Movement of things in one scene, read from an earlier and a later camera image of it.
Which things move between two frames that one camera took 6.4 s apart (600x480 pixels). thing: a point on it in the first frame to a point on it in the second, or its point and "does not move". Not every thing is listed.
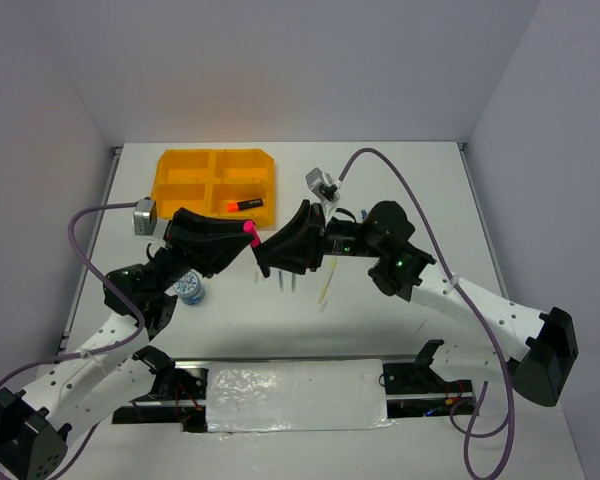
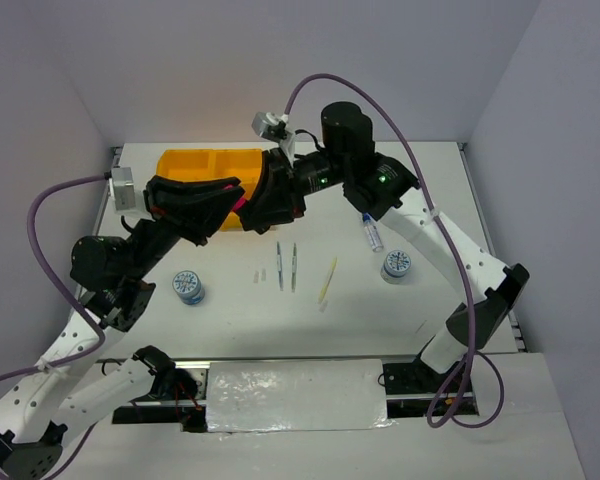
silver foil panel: [296, 395] does not move
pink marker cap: [249, 226] to [239, 204]
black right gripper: [299, 243] to [279, 197]
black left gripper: [206, 244] to [196, 211]
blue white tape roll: [190, 288] does not move
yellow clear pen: [328, 279] does not move
